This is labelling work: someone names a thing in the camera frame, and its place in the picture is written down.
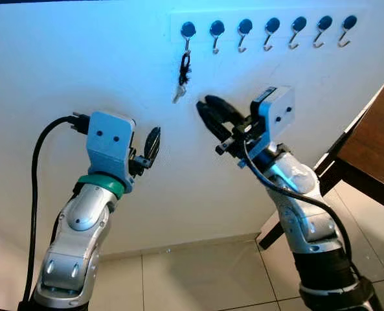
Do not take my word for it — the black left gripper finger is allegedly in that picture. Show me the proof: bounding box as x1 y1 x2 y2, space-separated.
144 126 162 163

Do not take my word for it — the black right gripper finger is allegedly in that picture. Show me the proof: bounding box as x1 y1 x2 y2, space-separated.
205 95 246 125
196 102 235 141

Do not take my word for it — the black cord key set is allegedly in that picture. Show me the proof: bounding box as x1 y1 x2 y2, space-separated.
172 51 194 104

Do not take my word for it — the blue knob metal hook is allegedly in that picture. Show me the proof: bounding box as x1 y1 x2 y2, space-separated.
209 19 226 54
313 16 333 49
263 17 282 52
237 18 254 54
337 15 359 49
181 21 198 53
289 16 308 50

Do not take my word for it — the dark brown wooden table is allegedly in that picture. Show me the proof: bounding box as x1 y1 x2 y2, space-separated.
256 68 384 251

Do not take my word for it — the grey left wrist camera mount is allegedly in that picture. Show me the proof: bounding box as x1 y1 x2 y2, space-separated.
86 111 136 193

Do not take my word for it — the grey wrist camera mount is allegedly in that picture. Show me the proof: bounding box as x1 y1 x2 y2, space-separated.
86 111 136 193
252 86 295 144

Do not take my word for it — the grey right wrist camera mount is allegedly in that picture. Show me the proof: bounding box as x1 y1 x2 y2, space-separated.
252 86 295 144

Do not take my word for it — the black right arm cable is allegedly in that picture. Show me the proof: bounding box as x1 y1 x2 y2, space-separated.
242 139 356 276

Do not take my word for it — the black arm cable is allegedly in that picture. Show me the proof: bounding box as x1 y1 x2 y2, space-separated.
22 113 90 305
242 139 356 276

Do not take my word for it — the white hook rail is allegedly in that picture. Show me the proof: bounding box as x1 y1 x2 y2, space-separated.
169 8 370 43

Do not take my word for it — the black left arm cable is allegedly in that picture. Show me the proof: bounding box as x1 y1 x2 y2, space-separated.
22 113 90 305

